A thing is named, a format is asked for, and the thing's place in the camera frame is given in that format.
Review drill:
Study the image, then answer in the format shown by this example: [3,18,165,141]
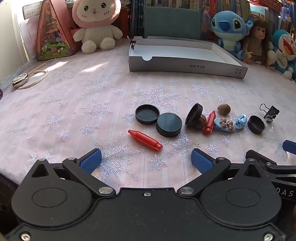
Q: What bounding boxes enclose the blue robot cat plush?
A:
[268,29,296,81]

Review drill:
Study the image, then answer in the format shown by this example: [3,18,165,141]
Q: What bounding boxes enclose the brown walnut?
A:
[217,103,231,115]
[195,114,207,129]

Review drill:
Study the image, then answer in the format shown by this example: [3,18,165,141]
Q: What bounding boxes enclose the black round lid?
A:
[184,103,203,127]
[156,113,183,138]
[135,104,160,126]

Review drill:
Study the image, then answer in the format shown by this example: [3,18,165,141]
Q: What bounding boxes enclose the red crayon-shaped toy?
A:
[203,110,216,135]
[128,129,164,151]

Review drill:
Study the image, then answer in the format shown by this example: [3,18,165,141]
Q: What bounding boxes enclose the cream cord with metal clasp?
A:
[12,69,49,90]

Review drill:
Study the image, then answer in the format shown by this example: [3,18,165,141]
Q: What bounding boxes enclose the white cardboard box tray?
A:
[128,36,248,79]

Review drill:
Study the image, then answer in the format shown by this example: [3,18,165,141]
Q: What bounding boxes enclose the small black cap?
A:
[247,115,265,135]

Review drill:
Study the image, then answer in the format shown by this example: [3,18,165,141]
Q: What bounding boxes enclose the pink triangular house box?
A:
[36,0,80,61]

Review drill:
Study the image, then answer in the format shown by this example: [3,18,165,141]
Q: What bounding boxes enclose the blue alien plush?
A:
[210,10,255,61]

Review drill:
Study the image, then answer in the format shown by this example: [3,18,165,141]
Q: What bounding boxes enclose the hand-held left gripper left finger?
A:
[31,149,116,198]

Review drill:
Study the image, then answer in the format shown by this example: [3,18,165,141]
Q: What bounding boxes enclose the light blue hair clip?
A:
[235,114,248,130]
[214,117,236,132]

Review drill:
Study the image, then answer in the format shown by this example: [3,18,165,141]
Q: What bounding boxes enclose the pink hooded bunny plush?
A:
[71,0,123,54]

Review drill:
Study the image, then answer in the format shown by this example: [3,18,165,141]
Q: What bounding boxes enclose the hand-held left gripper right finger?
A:
[177,148,267,198]

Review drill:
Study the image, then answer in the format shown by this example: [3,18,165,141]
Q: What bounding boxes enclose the black binder clip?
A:
[259,103,280,123]
[128,36,139,50]

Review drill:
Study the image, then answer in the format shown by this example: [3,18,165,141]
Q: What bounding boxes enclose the pink snowflake tablecloth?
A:
[0,35,296,186]

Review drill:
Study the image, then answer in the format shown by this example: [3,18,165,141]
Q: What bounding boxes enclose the brown-haired doll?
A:
[242,19,275,67]

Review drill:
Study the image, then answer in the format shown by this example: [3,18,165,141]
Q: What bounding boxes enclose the row of books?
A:
[120,0,296,47]

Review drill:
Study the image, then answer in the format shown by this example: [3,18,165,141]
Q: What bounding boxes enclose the grid pattern board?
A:
[22,2,44,18]

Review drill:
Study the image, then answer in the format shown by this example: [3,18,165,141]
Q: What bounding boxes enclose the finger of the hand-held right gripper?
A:
[245,150,296,174]
[282,140,296,153]

